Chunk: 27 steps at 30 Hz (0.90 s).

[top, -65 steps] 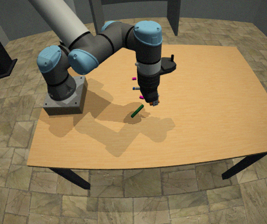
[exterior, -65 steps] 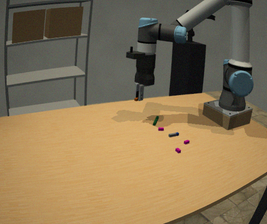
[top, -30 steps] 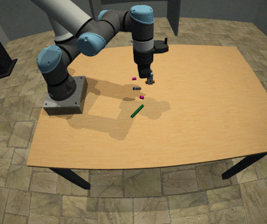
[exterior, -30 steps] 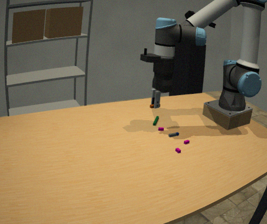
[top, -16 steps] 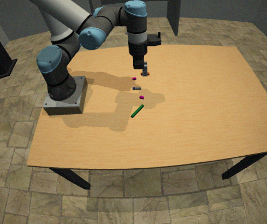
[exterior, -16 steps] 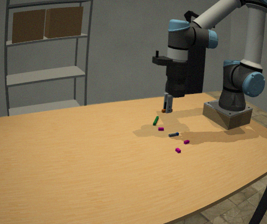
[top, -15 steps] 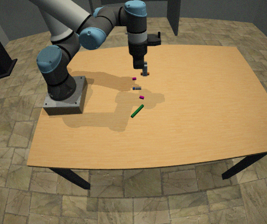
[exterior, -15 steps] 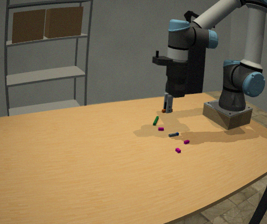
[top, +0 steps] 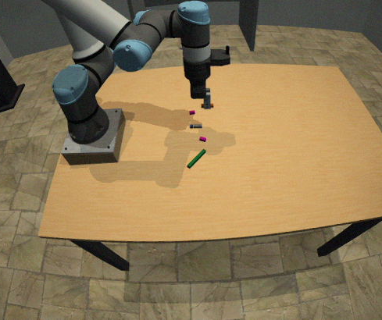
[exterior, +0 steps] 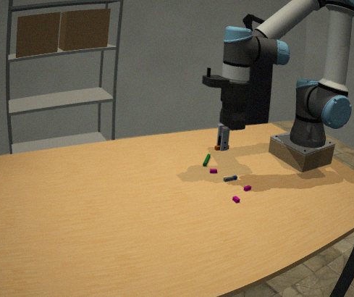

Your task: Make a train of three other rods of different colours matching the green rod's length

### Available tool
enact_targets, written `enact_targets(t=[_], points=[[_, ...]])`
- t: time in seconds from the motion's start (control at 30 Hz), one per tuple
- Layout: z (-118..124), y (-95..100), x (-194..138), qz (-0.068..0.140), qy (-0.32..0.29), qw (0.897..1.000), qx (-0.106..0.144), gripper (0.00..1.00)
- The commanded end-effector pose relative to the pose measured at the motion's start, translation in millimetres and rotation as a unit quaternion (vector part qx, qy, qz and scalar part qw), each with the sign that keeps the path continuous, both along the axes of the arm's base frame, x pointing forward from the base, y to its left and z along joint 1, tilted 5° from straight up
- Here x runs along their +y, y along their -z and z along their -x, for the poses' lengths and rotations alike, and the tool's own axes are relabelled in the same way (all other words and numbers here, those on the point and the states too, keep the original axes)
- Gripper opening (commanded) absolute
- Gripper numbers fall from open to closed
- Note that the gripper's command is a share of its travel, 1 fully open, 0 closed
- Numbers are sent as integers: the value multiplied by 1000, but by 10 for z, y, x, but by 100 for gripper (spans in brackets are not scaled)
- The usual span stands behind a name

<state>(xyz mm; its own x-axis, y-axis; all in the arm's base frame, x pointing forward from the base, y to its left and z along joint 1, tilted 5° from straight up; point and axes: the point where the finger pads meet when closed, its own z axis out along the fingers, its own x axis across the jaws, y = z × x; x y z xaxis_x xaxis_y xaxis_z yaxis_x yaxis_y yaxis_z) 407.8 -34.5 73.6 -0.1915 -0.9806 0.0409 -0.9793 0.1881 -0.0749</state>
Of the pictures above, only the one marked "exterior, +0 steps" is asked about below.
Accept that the green rod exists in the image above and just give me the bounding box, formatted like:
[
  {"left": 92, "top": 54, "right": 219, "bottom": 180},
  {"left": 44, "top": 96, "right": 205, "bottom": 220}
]
[{"left": 203, "top": 154, "right": 211, "bottom": 167}]

